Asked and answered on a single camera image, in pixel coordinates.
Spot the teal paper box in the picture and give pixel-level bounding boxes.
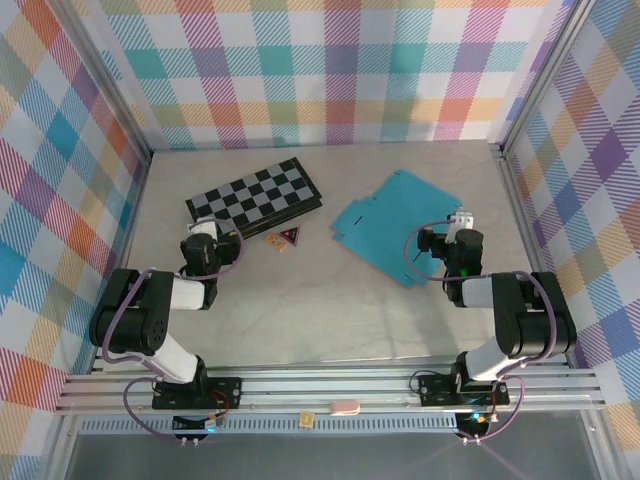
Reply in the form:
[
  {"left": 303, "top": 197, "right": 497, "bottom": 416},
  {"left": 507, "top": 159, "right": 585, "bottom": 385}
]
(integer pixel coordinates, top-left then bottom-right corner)
[{"left": 328, "top": 169, "right": 464, "bottom": 290}]

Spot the aluminium side rail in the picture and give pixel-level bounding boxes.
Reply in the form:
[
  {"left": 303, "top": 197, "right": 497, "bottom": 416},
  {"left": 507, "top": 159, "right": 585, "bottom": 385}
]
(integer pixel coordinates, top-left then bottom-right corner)
[
  {"left": 491, "top": 142, "right": 576, "bottom": 371},
  {"left": 89, "top": 149, "right": 152, "bottom": 374}
]

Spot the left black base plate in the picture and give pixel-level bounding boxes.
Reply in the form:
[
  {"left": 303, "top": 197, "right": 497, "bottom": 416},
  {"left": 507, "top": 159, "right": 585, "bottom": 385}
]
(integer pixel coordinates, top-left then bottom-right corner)
[{"left": 151, "top": 375, "right": 244, "bottom": 412}]

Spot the aluminium mounting rail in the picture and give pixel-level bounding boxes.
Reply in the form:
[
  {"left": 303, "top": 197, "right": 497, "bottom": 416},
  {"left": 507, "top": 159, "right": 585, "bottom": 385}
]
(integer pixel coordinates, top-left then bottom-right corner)
[{"left": 53, "top": 366, "right": 610, "bottom": 417}]

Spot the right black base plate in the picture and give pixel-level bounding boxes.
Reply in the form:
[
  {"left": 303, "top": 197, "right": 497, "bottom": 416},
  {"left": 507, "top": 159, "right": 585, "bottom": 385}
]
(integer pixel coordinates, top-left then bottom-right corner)
[{"left": 417, "top": 372, "right": 511, "bottom": 407}]

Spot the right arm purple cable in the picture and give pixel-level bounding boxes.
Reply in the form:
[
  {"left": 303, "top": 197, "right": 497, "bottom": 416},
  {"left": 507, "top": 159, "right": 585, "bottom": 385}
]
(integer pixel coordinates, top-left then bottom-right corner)
[{"left": 404, "top": 218, "right": 559, "bottom": 444}]

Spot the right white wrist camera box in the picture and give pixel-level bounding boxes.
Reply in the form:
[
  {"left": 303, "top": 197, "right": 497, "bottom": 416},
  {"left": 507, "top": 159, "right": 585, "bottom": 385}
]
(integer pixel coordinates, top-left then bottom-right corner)
[{"left": 446, "top": 211, "right": 475, "bottom": 247}]

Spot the small electronics board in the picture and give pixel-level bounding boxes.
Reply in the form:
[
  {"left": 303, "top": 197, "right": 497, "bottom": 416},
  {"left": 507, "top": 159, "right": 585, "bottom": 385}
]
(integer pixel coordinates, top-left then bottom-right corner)
[
  {"left": 457, "top": 410, "right": 494, "bottom": 434},
  {"left": 172, "top": 413, "right": 224, "bottom": 434}
]

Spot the aluminium corner post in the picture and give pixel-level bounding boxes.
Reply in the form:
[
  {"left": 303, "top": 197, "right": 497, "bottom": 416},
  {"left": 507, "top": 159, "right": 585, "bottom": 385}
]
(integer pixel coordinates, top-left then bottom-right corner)
[
  {"left": 62, "top": 0, "right": 154, "bottom": 161},
  {"left": 497, "top": 0, "right": 600, "bottom": 159}
]

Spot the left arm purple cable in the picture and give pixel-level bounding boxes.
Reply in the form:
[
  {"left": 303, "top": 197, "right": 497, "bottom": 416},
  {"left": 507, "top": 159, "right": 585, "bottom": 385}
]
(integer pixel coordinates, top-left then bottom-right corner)
[{"left": 101, "top": 218, "right": 247, "bottom": 444}]

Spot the black grey folding chessboard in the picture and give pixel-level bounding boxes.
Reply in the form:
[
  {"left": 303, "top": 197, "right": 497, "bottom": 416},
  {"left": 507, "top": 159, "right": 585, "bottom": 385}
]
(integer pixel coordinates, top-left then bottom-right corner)
[{"left": 185, "top": 157, "right": 325, "bottom": 238}]

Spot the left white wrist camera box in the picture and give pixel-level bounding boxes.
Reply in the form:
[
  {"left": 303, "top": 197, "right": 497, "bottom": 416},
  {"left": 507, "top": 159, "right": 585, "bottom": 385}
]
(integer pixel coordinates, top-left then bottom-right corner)
[{"left": 187, "top": 218, "right": 220, "bottom": 242}]

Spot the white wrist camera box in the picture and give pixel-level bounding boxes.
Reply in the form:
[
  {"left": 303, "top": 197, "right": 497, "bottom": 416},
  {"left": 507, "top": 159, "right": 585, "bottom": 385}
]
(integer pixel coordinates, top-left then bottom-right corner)
[
  {"left": 446, "top": 211, "right": 475, "bottom": 247},
  {"left": 187, "top": 218, "right": 220, "bottom": 242}
]

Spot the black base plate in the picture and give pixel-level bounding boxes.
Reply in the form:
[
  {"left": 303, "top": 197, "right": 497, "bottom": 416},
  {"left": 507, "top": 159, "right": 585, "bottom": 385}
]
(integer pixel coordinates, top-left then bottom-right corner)
[
  {"left": 417, "top": 372, "right": 511, "bottom": 407},
  {"left": 151, "top": 375, "right": 244, "bottom": 412}
]

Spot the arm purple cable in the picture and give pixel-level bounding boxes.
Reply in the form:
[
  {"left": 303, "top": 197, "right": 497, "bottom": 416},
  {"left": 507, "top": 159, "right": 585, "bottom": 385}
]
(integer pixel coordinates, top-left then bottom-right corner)
[
  {"left": 404, "top": 218, "right": 559, "bottom": 444},
  {"left": 101, "top": 218, "right": 247, "bottom": 444}
]

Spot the slotted grey cable duct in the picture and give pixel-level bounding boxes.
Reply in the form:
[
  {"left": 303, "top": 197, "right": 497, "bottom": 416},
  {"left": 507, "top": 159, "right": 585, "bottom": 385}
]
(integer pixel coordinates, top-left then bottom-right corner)
[{"left": 78, "top": 417, "right": 464, "bottom": 436}]

